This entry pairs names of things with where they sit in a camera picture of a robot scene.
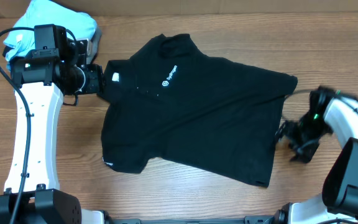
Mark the light blue folded t-shirt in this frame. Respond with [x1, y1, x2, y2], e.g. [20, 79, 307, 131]
[4, 0, 98, 62]

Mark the black folded garment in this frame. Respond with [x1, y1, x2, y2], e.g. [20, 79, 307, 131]
[2, 46, 12, 57]

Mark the grey folded garment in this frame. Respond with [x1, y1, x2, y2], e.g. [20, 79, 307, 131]
[86, 27, 102, 64]

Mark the black polo shirt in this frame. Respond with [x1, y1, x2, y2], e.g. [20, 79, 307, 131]
[101, 34, 298, 187]

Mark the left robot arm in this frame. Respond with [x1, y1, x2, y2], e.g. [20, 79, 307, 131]
[0, 24, 111, 223]

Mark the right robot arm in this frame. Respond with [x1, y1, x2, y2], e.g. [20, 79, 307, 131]
[268, 86, 358, 223]

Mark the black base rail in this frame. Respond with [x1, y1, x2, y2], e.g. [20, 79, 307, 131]
[112, 215, 273, 224]

